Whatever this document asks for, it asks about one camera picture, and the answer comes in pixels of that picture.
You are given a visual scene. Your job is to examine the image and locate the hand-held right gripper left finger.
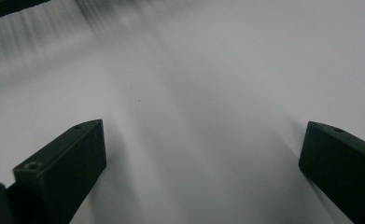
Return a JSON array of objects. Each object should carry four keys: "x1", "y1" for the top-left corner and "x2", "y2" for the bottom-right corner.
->
[{"x1": 12, "y1": 119, "x2": 107, "y2": 224}]

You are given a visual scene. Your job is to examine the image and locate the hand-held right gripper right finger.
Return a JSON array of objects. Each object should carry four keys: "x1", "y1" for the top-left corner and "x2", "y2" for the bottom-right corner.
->
[{"x1": 298, "y1": 120, "x2": 365, "y2": 224}]

